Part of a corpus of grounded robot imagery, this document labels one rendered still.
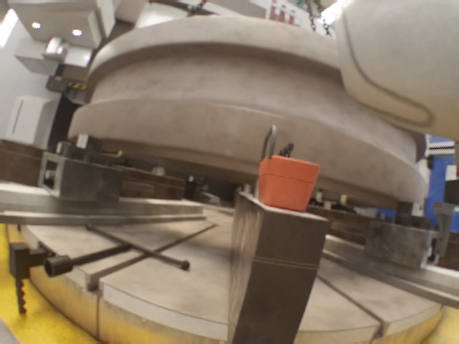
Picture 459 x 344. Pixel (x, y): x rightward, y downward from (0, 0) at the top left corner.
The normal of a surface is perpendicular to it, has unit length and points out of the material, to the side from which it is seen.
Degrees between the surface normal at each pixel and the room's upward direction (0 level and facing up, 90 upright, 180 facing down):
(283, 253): 90
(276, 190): 97
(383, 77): 141
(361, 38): 115
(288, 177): 97
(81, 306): 90
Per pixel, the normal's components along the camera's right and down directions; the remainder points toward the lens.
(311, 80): 0.06, -0.05
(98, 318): -0.18, -0.11
